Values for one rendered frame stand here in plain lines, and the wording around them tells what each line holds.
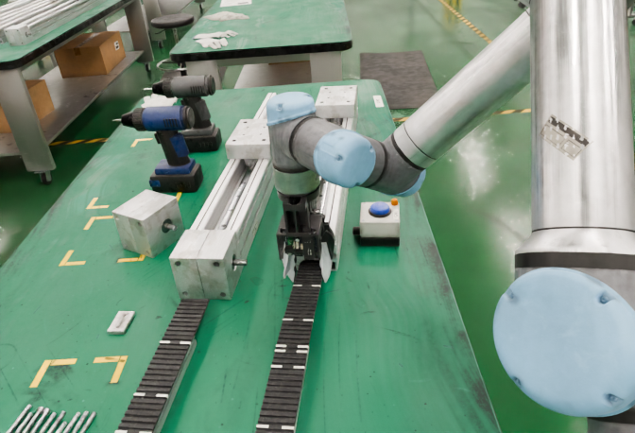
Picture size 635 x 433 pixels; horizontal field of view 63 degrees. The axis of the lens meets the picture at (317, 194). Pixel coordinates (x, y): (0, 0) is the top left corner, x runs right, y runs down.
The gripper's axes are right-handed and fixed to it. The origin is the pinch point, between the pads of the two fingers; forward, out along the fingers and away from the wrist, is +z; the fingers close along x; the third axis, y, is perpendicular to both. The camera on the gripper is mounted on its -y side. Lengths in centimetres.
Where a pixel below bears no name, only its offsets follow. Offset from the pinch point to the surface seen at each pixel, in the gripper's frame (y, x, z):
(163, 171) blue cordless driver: -34, -41, -4
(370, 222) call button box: -11.5, 11.3, -3.9
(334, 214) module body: -10.5, 4.3, -6.5
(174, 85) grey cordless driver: -58, -44, -18
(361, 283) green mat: 0.1, 9.7, 2.0
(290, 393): 28.0, 1.0, -1.2
